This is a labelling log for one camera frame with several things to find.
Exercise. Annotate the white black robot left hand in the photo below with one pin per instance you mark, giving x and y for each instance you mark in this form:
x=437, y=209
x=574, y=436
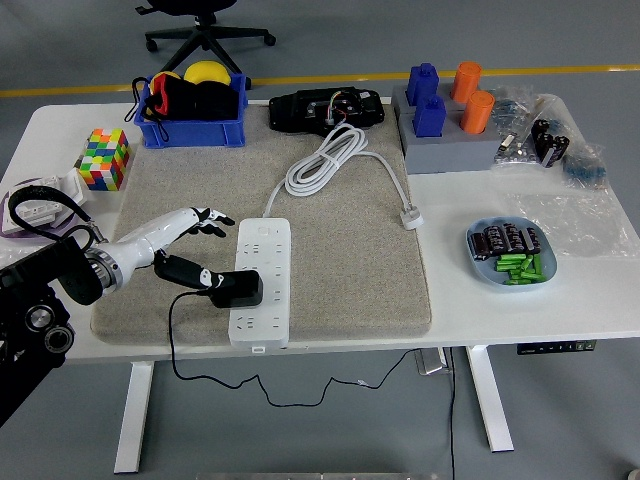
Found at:
x=145, y=242

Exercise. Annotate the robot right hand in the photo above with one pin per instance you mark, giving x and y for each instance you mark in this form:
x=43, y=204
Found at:
x=634, y=474

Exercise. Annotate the white power strip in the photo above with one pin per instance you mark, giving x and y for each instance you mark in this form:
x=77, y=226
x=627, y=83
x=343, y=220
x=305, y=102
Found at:
x=265, y=245

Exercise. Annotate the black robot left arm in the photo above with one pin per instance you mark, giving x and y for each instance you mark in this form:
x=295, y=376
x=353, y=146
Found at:
x=30, y=285

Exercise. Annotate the colourful puzzle cube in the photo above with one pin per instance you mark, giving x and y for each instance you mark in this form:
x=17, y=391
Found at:
x=105, y=160

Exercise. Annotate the blue plastic bin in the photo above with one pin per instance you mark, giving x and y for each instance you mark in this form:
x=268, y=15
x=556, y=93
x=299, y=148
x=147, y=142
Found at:
x=195, y=134

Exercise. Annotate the purple plate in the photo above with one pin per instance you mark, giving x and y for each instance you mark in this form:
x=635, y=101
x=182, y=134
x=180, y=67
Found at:
x=7, y=227

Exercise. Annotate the black red yellow pouch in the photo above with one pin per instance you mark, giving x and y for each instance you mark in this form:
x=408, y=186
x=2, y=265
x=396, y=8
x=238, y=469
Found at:
x=172, y=97

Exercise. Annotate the black table control panel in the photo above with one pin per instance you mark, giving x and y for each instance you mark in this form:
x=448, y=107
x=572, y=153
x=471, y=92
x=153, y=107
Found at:
x=555, y=347

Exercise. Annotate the black cloth bundle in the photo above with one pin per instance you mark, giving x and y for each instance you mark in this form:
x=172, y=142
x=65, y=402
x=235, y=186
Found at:
x=217, y=102

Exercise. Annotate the white table leg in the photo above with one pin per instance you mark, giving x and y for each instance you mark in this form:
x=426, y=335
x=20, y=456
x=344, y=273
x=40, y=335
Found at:
x=490, y=400
x=134, y=415

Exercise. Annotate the yellow ball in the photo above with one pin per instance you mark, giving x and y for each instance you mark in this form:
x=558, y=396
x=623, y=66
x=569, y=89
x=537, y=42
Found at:
x=207, y=71

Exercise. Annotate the black electronic device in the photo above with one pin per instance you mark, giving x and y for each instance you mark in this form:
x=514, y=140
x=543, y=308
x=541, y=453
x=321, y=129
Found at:
x=295, y=112

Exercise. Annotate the grey-brown mat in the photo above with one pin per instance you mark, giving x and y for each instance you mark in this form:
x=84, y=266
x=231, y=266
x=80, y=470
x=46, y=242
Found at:
x=350, y=275

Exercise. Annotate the black office chair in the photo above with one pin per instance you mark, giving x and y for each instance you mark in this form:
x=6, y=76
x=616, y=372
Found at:
x=207, y=30

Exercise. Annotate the green battery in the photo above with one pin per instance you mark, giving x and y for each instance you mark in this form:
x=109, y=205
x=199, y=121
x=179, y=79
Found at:
x=510, y=257
x=537, y=265
x=522, y=281
x=525, y=275
x=527, y=264
x=507, y=265

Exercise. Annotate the metal box under table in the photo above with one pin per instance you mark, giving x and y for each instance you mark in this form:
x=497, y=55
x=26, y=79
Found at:
x=430, y=361

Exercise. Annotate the black capacitor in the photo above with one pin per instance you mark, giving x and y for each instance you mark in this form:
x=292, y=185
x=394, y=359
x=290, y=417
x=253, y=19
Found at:
x=480, y=246
x=535, y=240
x=494, y=236
x=511, y=236
x=525, y=239

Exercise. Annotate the light blue plate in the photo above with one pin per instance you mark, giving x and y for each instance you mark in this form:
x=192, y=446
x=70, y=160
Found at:
x=482, y=270

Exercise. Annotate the clear empty plastic bag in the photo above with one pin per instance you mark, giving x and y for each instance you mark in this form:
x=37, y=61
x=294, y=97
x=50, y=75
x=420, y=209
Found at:
x=575, y=225

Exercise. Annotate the grey block base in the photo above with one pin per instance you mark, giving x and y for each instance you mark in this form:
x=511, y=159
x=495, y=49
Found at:
x=450, y=155
x=397, y=100

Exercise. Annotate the blue block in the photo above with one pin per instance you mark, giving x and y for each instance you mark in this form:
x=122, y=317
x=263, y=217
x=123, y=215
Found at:
x=422, y=82
x=429, y=117

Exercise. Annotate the bag of small blue parts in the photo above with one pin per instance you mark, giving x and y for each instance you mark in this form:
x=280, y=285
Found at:
x=585, y=167

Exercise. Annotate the bag of black capacitors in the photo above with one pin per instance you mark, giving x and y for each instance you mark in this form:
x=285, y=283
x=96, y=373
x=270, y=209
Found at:
x=550, y=140

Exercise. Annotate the bag of metal parts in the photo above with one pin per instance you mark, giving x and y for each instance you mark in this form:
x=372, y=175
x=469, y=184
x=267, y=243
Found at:
x=515, y=150

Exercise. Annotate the orange cylinder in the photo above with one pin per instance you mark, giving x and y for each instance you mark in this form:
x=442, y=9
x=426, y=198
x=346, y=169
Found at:
x=466, y=82
x=476, y=112

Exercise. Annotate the bag of blue resistors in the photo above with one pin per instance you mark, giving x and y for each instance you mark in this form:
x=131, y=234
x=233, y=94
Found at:
x=512, y=107

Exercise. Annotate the white wall socket panel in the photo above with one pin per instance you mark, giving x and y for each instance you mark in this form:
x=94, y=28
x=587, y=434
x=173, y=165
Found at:
x=70, y=185
x=40, y=212

